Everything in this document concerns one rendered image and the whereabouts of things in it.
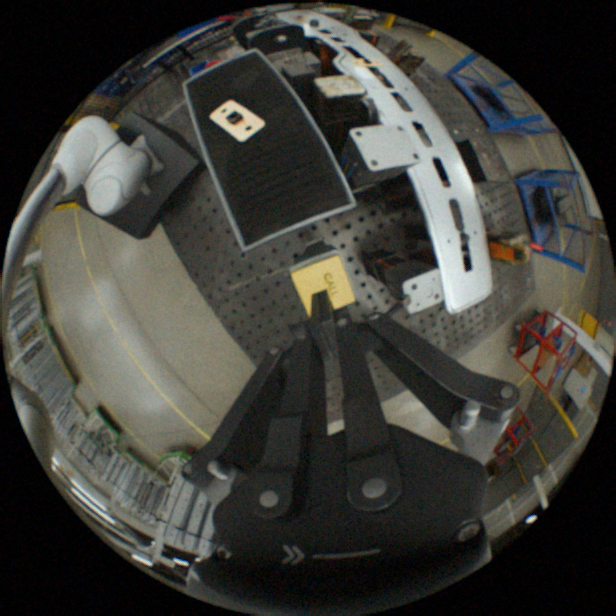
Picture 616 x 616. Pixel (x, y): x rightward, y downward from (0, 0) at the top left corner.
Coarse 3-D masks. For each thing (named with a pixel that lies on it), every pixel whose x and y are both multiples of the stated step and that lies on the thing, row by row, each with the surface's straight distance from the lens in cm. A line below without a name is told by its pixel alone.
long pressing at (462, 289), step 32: (320, 32) 85; (352, 32) 88; (352, 64) 64; (384, 64) 69; (384, 96) 56; (416, 96) 62; (448, 160) 54; (416, 192) 46; (448, 192) 51; (448, 224) 50; (480, 224) 57; (448, 256) 50; (480, 256) 57; (448, 288) 52; (480, 288) 59
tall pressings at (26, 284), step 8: (24, 280) 815; (32, 280) 805; (16, 288) 819; (24, 288) 798; (32, 288) 818; (16, 296) 801; (32, 296) 803; (16, 304) 839; (24, 304) 803; (32, 304) 789; (16, 312) 807; (24, 312) 790; (32, 312) 811; (16, 320) 794; (24, 320) 773; (32, 320) 795; (8, 328) 797; (24, 328) 797; (16, 336) 802
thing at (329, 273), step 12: (312, 264) 25; (324, 264) 25; (336, 264) 25; (300, 276) 25; (312, 276) 25; (324, 276) 25; (336, 276) 25; (300, 288) 25; (312, 288) 25; (324, 288) 25; (336, 288) 25; (348, 288) 25; (336, 300) 26; (348, 300) 26
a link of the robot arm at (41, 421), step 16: (32, 416) 43; (32, 432) 38; (48, 432) 45; (48, 448) 40; (48, 464) 34; (64, 496) 31; (80, 512) 30; (96, 528) 30; (112, 544) 29; (128, 560) 28; (160, 576) 29
